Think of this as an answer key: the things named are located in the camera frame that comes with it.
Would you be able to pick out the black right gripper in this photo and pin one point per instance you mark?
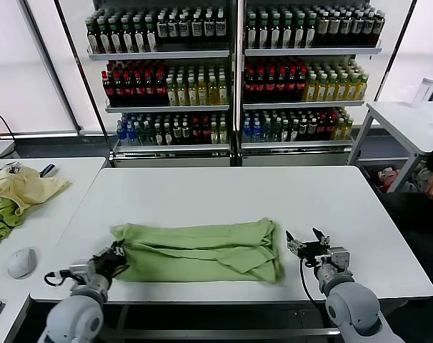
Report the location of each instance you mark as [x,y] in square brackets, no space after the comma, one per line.
[313,250]

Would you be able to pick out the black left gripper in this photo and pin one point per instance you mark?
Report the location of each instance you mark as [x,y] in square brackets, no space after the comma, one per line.
[104,264]

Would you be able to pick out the green polo shirt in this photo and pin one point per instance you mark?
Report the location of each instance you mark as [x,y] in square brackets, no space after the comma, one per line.
[202,250]

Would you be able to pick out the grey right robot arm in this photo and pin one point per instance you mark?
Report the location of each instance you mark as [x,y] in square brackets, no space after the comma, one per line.
[352,307]

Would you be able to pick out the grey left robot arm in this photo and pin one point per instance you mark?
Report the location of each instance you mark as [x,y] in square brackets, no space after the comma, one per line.
[77,314]

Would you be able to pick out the white computer mouse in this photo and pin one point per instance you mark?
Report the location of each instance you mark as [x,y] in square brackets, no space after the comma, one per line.
[21,262]

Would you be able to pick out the red pink cloth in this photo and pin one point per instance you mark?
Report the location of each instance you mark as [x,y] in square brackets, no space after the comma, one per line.
[388,177]

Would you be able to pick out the black white handheld device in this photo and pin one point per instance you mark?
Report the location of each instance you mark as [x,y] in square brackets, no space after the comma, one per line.
[48,169]

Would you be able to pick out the small dark white cap bottle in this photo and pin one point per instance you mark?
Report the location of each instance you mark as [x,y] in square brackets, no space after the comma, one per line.
[185,135]
[303,131]
[159,136]
[294,132]
[312,130]
[168,136]
[176,135]

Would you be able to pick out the small red label bottle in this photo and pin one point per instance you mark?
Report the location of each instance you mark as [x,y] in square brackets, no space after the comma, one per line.
[195,135]
[331,129]
[321,130]
[205,135]

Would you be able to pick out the pale yellow garment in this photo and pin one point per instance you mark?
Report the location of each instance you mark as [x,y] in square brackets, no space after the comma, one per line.
[27,186]

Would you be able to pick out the small pale yellow bottle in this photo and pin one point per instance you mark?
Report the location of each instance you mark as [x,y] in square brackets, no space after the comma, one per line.
[213,135]
[339,129]
[348,128]
[222,134]

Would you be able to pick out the blue water bottle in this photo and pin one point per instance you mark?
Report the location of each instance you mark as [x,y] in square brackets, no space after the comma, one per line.
[256,133]
[131,135]
[246,133]
[121,135]

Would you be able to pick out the olive green garment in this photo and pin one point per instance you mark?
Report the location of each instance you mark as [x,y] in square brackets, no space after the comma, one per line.
[2,214]

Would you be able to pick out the grey green cloth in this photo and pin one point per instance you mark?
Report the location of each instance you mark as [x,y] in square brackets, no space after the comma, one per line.
[418,178]

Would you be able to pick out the yellow juice bottle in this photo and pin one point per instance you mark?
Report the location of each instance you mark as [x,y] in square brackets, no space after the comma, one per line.
[202,94]
[341,90]
[212,93]
[321,90]
[361,89]
[181,94]
[311,91]
[331,90]
[191,94]
[223,93]
[351,89]
[171,94]

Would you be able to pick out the white side table grey legs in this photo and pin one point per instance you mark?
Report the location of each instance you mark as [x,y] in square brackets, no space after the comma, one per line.
[409,125]

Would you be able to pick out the red cap cola bottle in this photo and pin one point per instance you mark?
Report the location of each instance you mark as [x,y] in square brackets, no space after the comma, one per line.
[291,87]
[301,86]
[270,87]
[118,91]
[160,91]
[108,91]
[140,91]
[249,87]
[150,91]
[260,87]
[129,91]
[281,87]

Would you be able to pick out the metal bottle shelf rack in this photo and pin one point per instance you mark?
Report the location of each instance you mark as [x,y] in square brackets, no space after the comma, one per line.
[309,52]
[159,56]

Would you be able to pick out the green cap tea bottle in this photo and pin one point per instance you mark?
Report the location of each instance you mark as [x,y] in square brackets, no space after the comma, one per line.
[251,35]
[104,39]
[93,39]
[151,38]
[263,35]
[139,38]
[275,35]
[128,38]
[299,35]
[310,35]
[116,39]
[287,35]

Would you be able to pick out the beige label dark bottle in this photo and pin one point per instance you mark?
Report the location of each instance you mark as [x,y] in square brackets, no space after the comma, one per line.
[345,31]
[356,31]
[367,30]
[322,32]
[333,32]
[378,30]

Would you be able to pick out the white label dark bottle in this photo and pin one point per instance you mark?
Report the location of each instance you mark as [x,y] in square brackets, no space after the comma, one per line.
[162,30]
[197,29]
[209,29]
[184,30]
[221,28]
[173,30]

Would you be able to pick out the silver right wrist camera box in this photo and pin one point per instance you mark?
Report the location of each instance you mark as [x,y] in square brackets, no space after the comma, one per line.
[338,261]

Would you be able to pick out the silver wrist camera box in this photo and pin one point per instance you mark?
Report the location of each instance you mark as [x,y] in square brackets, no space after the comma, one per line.
[338,261]
[80,271]

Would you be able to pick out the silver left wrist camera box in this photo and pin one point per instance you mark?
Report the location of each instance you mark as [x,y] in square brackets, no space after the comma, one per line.
[80,271]

